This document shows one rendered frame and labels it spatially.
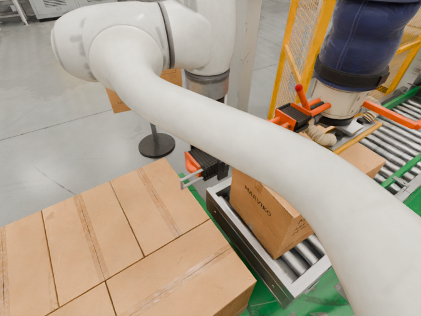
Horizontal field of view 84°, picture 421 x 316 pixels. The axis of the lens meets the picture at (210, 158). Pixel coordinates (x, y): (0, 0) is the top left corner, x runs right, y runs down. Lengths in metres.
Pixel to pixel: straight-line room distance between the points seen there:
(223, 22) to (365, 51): 0.54
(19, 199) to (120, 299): 1.69
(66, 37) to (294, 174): 0.34
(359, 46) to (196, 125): 0.69
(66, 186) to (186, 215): 1.47
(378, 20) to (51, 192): 2.53
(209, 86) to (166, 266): 1.00
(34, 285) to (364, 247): 1.42
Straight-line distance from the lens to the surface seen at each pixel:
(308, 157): 0.22
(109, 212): 1.52
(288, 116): 0.80
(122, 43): 0.36
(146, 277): 1.29
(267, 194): 1.03
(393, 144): 2.31
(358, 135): 1.07
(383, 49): 0.89
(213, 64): 0.44
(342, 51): 0.87
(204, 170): 0.60
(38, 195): 2.65
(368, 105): 1.03
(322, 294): 1.94
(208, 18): 0.42
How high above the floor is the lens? 1.74
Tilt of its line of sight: 45 degrees down
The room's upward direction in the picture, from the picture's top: straight up
